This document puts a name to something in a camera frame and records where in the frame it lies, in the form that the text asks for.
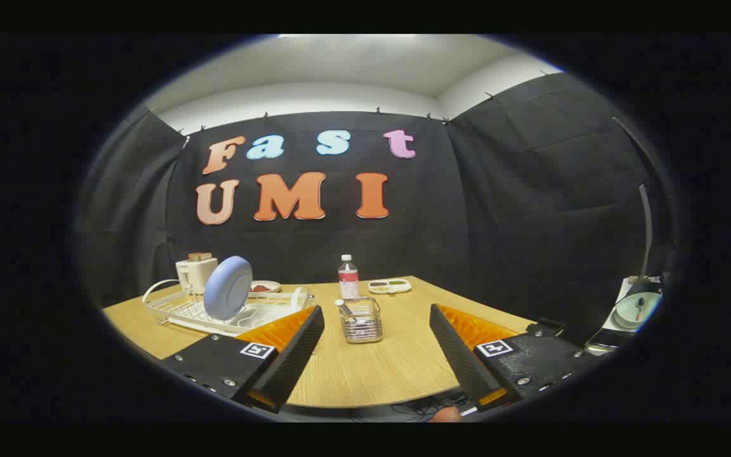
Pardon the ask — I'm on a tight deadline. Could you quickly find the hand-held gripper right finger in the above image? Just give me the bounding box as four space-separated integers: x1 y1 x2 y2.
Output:
429 303 602 412

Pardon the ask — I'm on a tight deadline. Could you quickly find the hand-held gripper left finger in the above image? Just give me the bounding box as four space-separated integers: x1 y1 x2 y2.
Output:
161 305 326 414

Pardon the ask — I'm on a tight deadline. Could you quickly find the patterned handle spoon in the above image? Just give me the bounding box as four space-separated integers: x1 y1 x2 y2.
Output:
334 298 366 328

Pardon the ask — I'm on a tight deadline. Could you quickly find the metal wire basket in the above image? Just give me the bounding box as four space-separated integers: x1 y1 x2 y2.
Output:
339 296 384 344

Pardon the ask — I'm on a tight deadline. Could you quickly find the blue plate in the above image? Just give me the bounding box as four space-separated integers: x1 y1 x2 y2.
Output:
204 256 254 321

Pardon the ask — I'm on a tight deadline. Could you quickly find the white wire dish rack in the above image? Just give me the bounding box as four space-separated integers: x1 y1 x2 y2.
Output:
142 279 315 337

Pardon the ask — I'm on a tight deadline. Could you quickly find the pale green plate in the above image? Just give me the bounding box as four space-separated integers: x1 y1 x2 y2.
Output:
613 292 661 329

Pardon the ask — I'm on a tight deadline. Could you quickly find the clear red label bottle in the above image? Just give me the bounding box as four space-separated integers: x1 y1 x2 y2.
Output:
338 255 360 300

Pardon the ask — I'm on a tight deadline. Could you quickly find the white divided snack tray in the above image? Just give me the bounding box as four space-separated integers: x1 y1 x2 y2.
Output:
368 278 412 295

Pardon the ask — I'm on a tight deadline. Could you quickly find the black backdrop cloth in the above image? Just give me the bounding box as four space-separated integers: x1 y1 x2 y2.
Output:
77 71 677 331

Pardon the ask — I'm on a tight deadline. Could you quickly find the white toaster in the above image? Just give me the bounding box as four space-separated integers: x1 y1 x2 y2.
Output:
175 257 218 294

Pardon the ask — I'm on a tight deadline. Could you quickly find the dark phone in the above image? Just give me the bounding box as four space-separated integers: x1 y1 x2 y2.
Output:
584 329 633 354

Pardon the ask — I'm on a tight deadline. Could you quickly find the grey metal stand pole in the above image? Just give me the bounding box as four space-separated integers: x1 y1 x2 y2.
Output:
637 184 654 283

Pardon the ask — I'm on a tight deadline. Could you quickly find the black cable bundle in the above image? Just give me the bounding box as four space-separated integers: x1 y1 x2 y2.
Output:
350 390 468 421

